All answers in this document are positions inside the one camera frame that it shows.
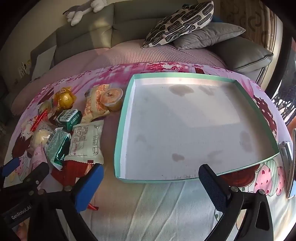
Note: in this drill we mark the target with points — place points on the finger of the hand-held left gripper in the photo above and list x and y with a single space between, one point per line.
10 166
34 177

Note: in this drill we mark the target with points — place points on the black white patterned pillow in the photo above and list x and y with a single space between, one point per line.
180 23

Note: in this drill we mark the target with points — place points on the pink snack packet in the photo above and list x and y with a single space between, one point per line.
39 155

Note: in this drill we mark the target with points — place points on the black window frame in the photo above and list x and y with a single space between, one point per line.
281 69

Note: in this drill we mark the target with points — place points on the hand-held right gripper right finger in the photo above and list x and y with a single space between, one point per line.
211 185

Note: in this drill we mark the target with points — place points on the pink ribbed bedspread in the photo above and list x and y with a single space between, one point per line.
115 55

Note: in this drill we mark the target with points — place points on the grey white plush toy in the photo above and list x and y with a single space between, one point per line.
76 16

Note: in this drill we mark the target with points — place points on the green foil snack packet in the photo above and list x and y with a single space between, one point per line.
57 150

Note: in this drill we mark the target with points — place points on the small red snack packet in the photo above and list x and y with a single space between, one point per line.
39 119

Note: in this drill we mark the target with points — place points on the cream yellow cake packet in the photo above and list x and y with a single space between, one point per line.
93 109

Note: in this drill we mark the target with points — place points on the teal cardboard tray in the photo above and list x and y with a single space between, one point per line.
185 127

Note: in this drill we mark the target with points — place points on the smartphone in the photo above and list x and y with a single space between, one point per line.
291 180

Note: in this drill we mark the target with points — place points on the light grey cushion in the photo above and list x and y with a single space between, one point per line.
42 64

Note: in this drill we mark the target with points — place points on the orange jelly cup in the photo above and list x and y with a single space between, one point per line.
112 95

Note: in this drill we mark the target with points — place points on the white and red snack packet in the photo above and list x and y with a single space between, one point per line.
86 141

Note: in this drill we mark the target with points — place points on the silver phone stand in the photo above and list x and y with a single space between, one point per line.
285 150

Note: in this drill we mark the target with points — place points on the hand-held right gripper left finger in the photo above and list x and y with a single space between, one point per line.
89 185

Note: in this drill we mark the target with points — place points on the pink printed blanket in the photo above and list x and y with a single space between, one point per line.
138 208

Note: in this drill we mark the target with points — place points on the gold foil snack packet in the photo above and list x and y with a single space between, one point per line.
64 98

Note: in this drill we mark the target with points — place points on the small clear bun packet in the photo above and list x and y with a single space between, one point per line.
46 106

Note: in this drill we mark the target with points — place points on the beige patterned curtain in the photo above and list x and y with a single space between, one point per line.
254 20

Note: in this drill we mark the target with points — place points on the red patterned snack packet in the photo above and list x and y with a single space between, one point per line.
69 172

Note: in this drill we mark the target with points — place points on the grey sofa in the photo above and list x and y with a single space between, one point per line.
92 37

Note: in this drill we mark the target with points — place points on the green white snack packet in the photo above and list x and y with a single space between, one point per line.
68 118

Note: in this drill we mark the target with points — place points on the grey fabric pillow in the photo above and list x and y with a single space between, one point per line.
208 37

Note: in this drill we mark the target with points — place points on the small white toy rack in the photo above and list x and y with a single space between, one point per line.
24 67

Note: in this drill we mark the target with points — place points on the large clear bun packet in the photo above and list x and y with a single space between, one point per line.
40 138

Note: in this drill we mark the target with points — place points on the grey leather cushion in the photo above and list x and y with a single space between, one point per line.
242 58

